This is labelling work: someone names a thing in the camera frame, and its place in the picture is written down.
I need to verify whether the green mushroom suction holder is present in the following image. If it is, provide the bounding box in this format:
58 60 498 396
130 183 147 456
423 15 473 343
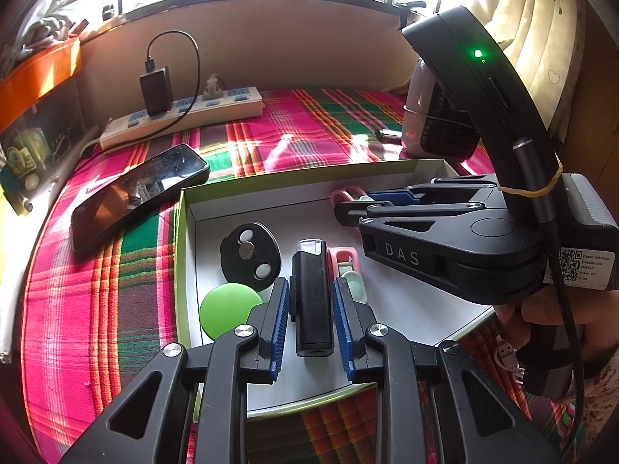
198 283 262 340

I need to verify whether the pink clip with mint pad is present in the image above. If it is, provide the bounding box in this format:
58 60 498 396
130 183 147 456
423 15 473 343
327 247 368 304

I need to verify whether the black rectangular device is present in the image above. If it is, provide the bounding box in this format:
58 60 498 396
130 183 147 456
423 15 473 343
289 239 333 357

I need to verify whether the black round disc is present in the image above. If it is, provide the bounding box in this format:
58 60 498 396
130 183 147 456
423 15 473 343
219 222 281 292

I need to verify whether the pink carabiner clip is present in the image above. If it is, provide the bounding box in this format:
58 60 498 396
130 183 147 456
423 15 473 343
330 186 373 205

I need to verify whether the right human hand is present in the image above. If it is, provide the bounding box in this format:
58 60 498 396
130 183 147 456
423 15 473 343
492 284 619 403

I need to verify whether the white green shallow box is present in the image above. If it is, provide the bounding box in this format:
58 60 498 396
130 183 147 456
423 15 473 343
173 157 494 419

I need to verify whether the black grey small heater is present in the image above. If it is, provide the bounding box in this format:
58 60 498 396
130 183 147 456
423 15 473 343
401 59 479 160

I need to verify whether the white power strip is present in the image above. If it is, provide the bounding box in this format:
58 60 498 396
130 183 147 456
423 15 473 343
99 87 263 150

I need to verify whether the black smartphone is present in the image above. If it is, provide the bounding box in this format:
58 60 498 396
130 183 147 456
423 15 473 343
70 143 210 256

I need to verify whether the white plug on strip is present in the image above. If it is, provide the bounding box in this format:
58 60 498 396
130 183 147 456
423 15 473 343
202 74 227 101

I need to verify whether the cream patterned curtain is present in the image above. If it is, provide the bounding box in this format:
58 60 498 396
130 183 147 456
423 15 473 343
470 0 585 143

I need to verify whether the black charger adapter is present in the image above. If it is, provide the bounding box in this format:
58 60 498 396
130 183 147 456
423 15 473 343
140 58 173 116

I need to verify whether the orange tray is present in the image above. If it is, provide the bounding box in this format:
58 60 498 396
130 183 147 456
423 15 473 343
0 36 82 131

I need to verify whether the black charger cable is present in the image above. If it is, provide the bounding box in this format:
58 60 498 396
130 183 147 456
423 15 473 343
103 29 202 149

